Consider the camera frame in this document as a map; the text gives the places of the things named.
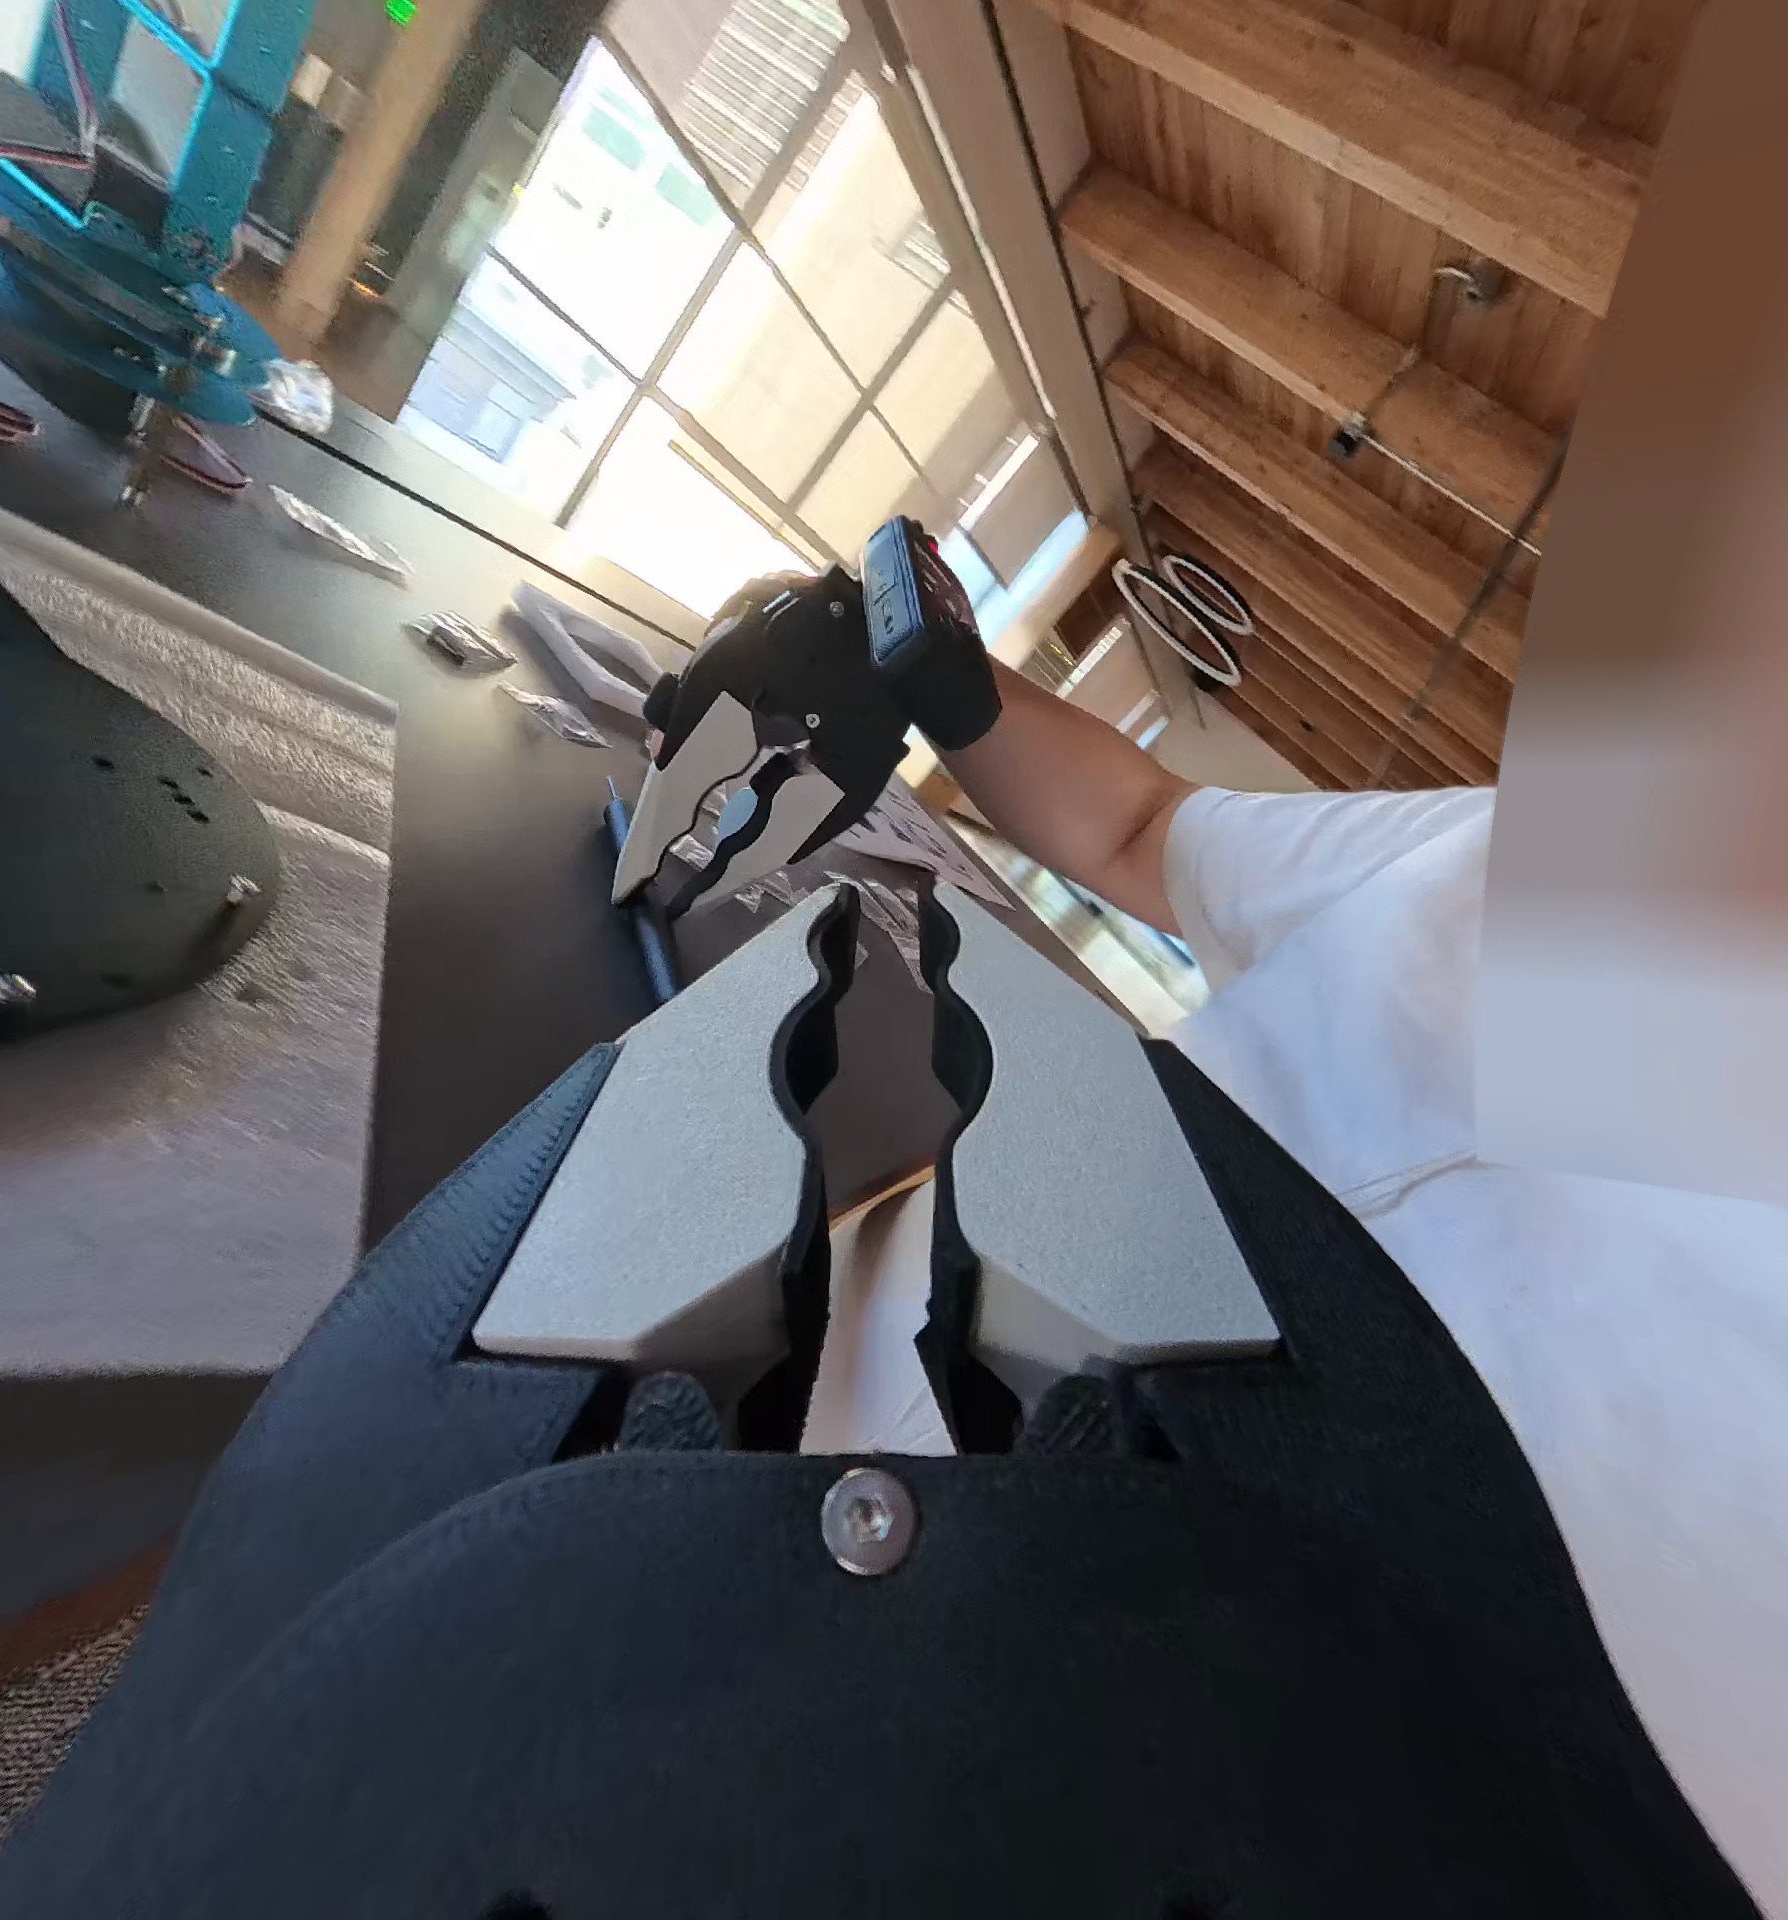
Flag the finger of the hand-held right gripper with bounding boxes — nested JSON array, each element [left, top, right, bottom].
[[664, 750, 856, 921], [612, 692, 768, 908]]

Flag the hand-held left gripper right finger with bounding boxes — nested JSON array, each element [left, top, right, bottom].
[[918, 878, 1283, 1457]]

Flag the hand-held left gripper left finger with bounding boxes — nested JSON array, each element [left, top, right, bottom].
[[470, 881, 863, 1454]]

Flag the black screwdriver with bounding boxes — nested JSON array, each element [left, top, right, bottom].
[[601, 776, 684, 1003]]

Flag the black perforated metal plate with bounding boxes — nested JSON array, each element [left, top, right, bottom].
[[0, 518, 285, 1044]]

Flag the person's right forearm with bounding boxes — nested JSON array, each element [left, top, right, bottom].
[[932, 660, 1203, 939]]

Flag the printed instruction sheet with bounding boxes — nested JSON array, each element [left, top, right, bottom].
[[835, 780, 1016, 916]]

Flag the white foam block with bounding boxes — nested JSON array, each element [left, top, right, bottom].
[[511, 584, 693, 721]]

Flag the large window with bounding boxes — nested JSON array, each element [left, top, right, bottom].
[[399, 32, 1120, 632]]

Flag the white double ring lamp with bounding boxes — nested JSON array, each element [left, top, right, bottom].
[[1111, 554, 1256, 692]]

